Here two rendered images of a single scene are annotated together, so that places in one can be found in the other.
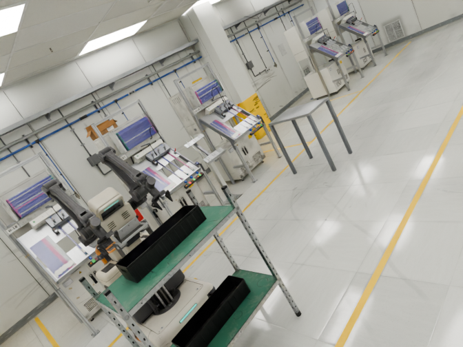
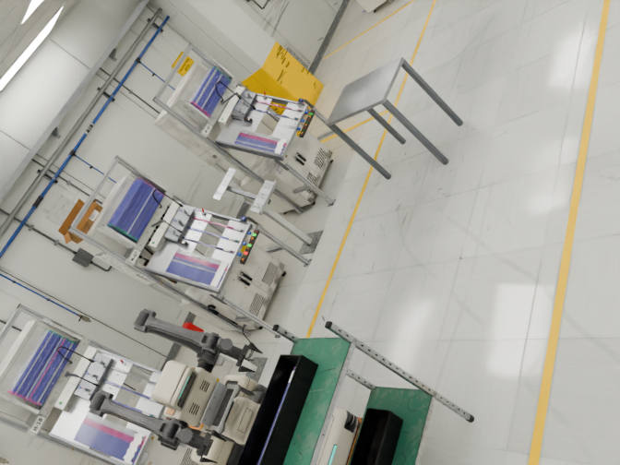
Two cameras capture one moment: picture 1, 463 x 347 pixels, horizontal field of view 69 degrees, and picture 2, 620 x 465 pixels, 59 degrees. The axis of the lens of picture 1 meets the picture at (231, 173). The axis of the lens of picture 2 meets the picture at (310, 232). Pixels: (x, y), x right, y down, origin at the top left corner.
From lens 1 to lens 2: 0.86 m
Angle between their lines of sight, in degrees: 12
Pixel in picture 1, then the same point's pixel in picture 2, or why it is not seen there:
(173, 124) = (172, 147)
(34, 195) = (42, 367)
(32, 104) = not seen: outside the picture
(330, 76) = not seen: outside the picture
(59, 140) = (20, 252)
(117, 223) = (199, 401)
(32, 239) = (70, 425)
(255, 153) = (315, 154)
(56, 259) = (116, 441)
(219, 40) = not seen: outside the picture
